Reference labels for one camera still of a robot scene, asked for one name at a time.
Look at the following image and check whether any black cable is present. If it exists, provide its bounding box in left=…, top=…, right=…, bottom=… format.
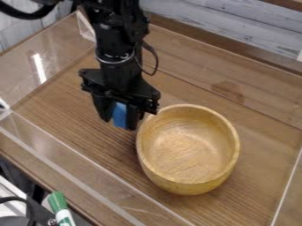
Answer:
left=0, top=196, right=35, bottom=226

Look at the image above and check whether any clear acrylic tray wall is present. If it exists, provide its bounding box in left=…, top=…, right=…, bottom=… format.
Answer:
left=0, top=99, right=193, bottom=226

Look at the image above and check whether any brown wooden bowl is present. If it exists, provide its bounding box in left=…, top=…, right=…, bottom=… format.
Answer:
left=136, top=104, right=240, bottom=196

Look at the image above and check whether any green capped white marker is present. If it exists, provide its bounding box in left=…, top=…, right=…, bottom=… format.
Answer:
left=46, top=191, right=76, bottom=226

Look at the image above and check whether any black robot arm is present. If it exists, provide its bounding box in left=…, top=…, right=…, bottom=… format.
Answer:
left=70, top=0, right=160, bottom=131

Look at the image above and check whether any clear acrylic corner bracket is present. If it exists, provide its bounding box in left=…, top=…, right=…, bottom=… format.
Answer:
left=74, top=11, right=96, bottom=41

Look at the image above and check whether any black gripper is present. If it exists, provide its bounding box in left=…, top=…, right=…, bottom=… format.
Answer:
left=78, top=68, right=160, bottom=131

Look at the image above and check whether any blue foam block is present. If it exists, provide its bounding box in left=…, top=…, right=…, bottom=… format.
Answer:
left=112, top=102, right=125, bottom=129

